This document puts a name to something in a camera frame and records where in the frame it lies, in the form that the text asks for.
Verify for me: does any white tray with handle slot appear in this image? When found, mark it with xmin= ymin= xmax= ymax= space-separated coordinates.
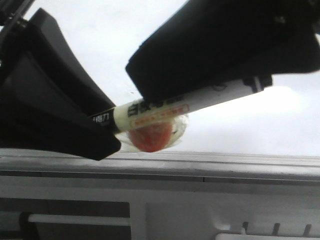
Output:
xmin=0 ymin=176 xmax=320 ymax=240

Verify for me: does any white whiteboard with grey frame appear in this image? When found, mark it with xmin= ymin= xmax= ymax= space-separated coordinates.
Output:
xmin=0 ymin=0 xmax=320 ymax=185

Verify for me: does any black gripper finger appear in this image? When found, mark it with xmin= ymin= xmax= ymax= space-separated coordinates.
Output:
xmin=0 ymin=8 xmax=121 ymax=160
xmin=125 ymin=0 xmax=320 ymax=100

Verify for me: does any black and white whiteboard marker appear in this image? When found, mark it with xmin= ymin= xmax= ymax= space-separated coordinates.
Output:
xmin=91 ymin=75 xmax=273 ymax=153

